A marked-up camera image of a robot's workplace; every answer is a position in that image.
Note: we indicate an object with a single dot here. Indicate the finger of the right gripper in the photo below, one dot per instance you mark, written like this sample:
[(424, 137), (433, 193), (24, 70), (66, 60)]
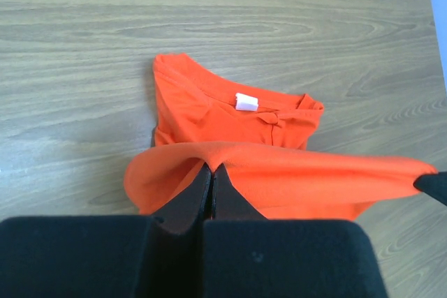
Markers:
[(433, 185)]

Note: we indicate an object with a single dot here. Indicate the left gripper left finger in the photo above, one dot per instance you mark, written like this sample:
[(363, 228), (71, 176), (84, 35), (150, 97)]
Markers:
[(107, 256)]

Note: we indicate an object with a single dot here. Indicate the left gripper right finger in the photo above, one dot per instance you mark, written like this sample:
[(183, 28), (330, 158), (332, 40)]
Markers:
[(247, 255)]

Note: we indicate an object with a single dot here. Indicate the orange t shirt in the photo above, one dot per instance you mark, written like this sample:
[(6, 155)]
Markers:
[(260, 137)]

